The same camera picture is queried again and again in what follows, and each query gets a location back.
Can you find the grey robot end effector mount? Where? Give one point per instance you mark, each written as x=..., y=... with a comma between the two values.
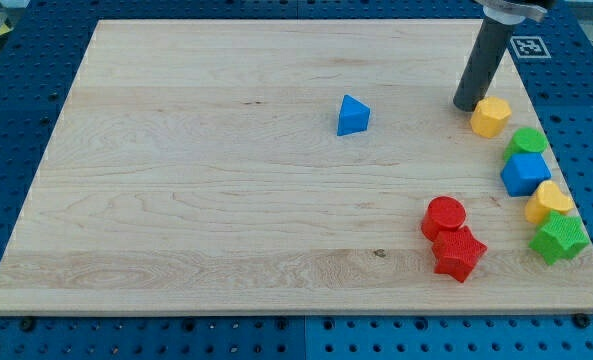
x=516, y=11

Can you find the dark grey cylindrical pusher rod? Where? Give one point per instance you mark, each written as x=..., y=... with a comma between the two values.
x=485, y=57

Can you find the blue triangle block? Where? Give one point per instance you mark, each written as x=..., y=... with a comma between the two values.
x=353, y=116

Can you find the yellow hexagon block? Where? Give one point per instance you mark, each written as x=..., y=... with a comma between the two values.
x=490, y=117

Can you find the white fiducial marker tag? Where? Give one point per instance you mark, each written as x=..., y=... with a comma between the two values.
x=529, y=47

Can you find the green cylinder block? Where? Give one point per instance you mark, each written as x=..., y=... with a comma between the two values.
x=525, y=140

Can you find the blue cube block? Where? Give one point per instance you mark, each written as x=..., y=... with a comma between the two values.
x=523, y=173

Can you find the yellow heart block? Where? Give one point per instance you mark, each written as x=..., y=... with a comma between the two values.
x=547, y=197

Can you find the red cylinder block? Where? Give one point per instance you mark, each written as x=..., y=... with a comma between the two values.
x=443, y=213

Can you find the green star block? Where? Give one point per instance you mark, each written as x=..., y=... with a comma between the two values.
x=558, y=237

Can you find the red star block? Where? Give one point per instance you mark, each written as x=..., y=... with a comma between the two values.
x=457, y=253

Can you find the wooden board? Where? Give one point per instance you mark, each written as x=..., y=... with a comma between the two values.
x=195, y=170

